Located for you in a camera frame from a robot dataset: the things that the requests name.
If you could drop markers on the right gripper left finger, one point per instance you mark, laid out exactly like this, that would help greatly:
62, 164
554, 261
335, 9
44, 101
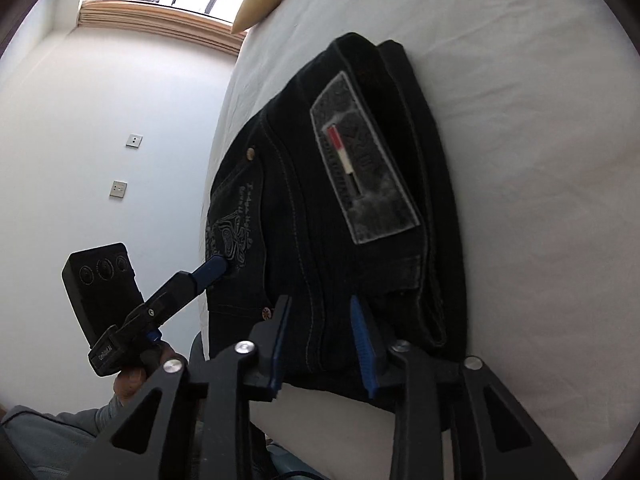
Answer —
263, 380

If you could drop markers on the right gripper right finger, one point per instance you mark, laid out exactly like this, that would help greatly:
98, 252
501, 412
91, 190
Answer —
378, 368

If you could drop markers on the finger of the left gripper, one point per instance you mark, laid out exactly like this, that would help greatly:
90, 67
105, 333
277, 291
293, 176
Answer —
174, 295

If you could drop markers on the black pants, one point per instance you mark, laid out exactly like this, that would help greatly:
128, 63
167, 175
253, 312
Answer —
339, 187

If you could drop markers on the grey sleeve forearm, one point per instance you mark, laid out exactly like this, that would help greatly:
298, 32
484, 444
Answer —
51, 445

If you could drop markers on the person left hand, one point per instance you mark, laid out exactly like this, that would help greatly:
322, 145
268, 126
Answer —
128, 382

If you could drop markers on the beige curtain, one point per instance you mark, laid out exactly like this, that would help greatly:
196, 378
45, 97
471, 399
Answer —
161, 21

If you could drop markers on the white bed mattress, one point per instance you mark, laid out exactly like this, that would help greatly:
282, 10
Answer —
537, 103

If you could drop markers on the white wall socket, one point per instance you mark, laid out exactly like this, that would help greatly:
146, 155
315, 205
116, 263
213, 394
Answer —
134, 141

